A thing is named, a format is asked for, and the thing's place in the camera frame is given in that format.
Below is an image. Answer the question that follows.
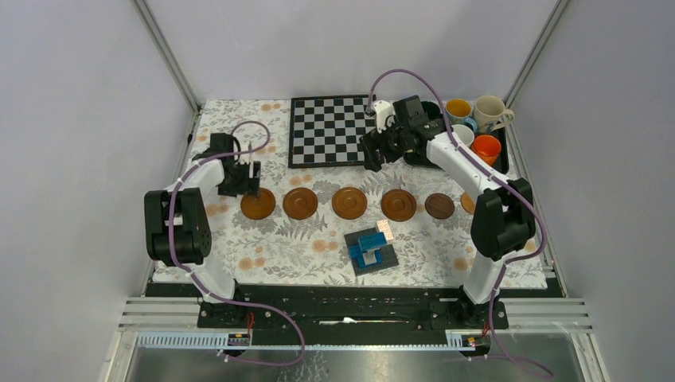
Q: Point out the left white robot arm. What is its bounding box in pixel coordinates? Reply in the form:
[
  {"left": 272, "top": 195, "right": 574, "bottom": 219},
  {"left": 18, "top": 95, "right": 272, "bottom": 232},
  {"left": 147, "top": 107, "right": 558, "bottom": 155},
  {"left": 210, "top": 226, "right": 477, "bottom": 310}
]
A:
[{"left": 143, "top": 133, "right": 261, "bottom": 327}]

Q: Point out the black cup tray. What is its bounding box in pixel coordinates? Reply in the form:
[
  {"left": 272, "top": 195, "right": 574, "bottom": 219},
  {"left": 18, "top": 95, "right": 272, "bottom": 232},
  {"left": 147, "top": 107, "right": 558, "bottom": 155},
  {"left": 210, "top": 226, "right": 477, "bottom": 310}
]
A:
[{"left": 406, "top": 99, "right": 512, "bottom": 176}]

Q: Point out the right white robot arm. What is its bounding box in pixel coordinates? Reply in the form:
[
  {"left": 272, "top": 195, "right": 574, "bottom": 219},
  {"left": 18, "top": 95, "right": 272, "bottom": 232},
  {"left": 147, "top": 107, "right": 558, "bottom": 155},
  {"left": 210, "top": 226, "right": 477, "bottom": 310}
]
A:
[{"left": 360, "top": 95, "right": 536, "bottom": 328}]

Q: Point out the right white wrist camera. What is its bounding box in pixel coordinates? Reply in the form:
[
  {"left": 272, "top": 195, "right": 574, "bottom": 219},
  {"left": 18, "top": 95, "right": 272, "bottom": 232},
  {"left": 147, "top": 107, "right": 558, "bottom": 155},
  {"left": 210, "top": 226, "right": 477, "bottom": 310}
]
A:
[{"left": 371, "top": 100, "right": 395, "bottom": 133}]

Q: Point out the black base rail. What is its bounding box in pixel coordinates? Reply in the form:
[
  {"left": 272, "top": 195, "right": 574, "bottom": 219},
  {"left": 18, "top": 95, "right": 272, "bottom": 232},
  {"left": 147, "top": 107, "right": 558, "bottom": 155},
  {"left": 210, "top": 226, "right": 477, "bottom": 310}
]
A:
[{"left": 124, "top": 283, "right": 560, "bottom": 346}]

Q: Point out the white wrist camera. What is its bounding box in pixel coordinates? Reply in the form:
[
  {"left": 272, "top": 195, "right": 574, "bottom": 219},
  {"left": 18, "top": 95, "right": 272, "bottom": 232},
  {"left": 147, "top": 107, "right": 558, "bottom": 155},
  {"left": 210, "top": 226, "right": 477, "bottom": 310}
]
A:
[
  {"left": 371, "top": 100, "right": 395, "bottom": 133},
  {"left": 238, "top": 151, "right": 258, "bottom": 166}
]

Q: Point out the lego brick model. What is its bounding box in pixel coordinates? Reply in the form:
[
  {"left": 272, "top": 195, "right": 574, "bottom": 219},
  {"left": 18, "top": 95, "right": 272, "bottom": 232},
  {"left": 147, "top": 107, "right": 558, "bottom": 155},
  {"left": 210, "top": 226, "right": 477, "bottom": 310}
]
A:
[{"left": 343, "top": 220, "right": 400, "bottom": 276}]

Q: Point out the black white chessboard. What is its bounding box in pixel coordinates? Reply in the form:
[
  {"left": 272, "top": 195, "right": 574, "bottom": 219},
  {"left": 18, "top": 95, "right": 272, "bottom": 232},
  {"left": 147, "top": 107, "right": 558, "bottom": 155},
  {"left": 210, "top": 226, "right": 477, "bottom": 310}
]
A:
[{"left": 287, "top": 95, "right": 375, "bottom": 169}]

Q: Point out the purple cable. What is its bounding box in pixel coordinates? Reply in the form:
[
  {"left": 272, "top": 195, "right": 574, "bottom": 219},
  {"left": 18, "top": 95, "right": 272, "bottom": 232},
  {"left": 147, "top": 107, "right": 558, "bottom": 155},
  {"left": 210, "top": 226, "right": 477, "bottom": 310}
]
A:
[
  {"left": 366, "top": 68, "right": 556, "bottom": 380},
  {"left": 166, "top": 120, "right": 306, "bottom": 368}
]

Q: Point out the light orange coaster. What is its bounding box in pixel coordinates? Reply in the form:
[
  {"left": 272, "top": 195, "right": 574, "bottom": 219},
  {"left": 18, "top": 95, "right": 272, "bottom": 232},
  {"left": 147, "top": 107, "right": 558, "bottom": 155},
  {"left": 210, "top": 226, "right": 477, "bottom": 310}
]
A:
[{"left": 460, "top": 193, "right": 475, "bottom": 215}]

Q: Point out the dark green mug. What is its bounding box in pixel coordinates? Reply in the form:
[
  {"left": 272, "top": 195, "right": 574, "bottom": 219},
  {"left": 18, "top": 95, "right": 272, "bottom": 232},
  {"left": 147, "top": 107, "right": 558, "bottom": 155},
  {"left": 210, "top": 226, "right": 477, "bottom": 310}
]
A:
[{"left": 421, "top": 101, "right": 443, "bottom": 120}]

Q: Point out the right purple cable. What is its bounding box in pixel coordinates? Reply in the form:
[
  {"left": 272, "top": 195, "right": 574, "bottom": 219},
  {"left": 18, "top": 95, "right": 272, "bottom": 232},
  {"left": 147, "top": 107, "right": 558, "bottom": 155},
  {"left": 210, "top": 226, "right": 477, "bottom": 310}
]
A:
[{"left": 366, "top": 68, "right": 556, "bottom": 380}]

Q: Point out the brown wooden ringed coaster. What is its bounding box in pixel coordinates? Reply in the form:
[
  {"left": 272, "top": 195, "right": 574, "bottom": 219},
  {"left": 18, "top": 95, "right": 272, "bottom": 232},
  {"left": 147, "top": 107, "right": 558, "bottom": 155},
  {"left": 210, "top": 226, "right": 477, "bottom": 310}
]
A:
[
  {"left": 283, "top": 187, "right": 318, "bottom": 220},
  {"left": 380, "top": 189, "right": 417, "bottom": 222},
  {"left": 240, "top": 188, "right": 276, "bottom": 220},
  {"left": 331, "top": 187, "right": 368, "bottom": 220}
]

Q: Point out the blue mug yellow inside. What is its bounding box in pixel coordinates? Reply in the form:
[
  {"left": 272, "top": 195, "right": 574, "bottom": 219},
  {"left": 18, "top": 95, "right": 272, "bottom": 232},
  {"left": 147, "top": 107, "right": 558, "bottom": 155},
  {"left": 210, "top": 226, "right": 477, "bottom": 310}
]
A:
[{"left": 445, "top": 99, "right": 478, "bottom": 133}]

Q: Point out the orange mug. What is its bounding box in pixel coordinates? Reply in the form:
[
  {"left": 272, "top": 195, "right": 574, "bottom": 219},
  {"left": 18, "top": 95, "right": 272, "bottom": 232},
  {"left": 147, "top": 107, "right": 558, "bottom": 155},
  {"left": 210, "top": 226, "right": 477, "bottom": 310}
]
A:
[{"left": 470, "top": 134, "right": 502, "bottom": 167}]

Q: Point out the white mug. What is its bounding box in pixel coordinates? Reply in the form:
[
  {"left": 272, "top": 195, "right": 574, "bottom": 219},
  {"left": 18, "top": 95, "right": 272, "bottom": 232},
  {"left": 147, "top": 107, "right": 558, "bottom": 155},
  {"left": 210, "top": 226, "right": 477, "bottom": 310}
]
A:
[{"left": 451, "top": 124, "right": 475, "bottom": 147}]

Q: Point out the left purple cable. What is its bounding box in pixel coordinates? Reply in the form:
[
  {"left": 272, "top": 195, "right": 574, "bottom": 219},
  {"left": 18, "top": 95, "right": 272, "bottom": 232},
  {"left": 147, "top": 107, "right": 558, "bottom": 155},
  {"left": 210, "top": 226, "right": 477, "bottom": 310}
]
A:
[{"left": 166, "top": 120, "right": 306, "bottom": 368}]

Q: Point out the cream tall mug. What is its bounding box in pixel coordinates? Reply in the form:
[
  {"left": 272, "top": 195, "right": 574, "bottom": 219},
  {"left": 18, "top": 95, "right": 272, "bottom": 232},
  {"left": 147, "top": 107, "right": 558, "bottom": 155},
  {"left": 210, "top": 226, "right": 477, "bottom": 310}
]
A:
[{"left": 472, "top": 95, "right": 515, "bottom": 134}]

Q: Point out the dark walnut coaster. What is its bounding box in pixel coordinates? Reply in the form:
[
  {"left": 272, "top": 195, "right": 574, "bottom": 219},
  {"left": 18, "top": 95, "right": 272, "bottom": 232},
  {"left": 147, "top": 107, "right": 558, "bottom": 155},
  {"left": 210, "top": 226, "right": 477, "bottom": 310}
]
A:
[{"left": 424, "top": 193, "right": 455, "bottom": 220}]

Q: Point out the floral tablecloth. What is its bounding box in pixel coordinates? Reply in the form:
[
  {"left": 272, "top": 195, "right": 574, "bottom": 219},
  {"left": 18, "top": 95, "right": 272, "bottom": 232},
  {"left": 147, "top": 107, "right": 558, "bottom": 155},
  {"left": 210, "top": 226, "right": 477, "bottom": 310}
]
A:
[{"left": 192, "top": 99, "right": 477, "bottom": 287}]

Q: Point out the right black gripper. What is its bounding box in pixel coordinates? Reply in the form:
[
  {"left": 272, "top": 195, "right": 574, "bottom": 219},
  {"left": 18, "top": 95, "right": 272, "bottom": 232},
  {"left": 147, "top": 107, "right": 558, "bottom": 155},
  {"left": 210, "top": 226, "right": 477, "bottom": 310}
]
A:
[{"left": 360, "top": 116, "right": 409, "bottom": 173}]

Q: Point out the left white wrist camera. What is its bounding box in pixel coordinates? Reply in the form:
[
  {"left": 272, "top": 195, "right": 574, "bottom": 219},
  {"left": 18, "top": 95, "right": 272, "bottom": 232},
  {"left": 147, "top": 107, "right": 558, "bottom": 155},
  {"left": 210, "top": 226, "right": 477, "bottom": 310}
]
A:
[{"left": 238, "top": 151, "right": 258, "bottom": 166}]

